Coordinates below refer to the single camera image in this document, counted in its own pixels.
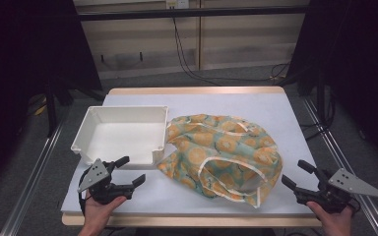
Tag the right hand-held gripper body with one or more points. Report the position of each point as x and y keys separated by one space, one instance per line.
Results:
x=347 y=183

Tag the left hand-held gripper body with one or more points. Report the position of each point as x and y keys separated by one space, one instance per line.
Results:
x=95 y=173

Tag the white plastic bin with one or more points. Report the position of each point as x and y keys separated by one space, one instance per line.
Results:
x=121 y=134

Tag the person's left hand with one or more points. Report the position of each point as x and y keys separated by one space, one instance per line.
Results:
x=98 y=213

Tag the person's right hand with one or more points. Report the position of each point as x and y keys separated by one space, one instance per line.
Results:
x=334 y=223

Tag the black metal stand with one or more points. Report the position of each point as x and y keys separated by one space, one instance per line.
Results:
x=51 y=111

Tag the yellow black tape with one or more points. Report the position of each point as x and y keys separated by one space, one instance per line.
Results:
x=40 y=109

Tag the black cabinet leg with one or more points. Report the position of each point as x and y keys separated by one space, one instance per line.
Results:
x=141 y=56
x=102 y=59

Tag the black curtain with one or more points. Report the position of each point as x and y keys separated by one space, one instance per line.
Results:
x=19 y=65
x=357 y=65

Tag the black metal crossbar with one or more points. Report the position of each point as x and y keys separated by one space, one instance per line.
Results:
x=210 y=13

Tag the aluminium floor rail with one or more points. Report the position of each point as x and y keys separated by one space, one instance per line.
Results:
x=341 y=160
x=29 y=183

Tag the white wall socket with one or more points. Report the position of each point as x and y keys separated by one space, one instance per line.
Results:
x=177 y=3

